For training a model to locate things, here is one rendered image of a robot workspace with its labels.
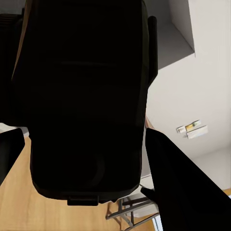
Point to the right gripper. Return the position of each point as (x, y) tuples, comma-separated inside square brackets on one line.
[(150, 193)]

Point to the bookcase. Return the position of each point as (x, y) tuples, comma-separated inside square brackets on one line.
[(177, 43)]

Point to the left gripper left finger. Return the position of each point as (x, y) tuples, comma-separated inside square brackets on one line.
[(12, 143)]

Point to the digital camera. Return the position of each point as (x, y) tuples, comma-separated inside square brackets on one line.
[(76, 73)]

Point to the desk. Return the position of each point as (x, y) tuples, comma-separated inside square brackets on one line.
[(146, 180)]

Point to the fixed window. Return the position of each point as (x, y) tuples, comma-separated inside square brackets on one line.
[(155, 223)]

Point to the taboret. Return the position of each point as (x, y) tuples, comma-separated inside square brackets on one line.
[(131, 206)]

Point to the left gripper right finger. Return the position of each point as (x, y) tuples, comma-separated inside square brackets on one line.
[(188, 200)]

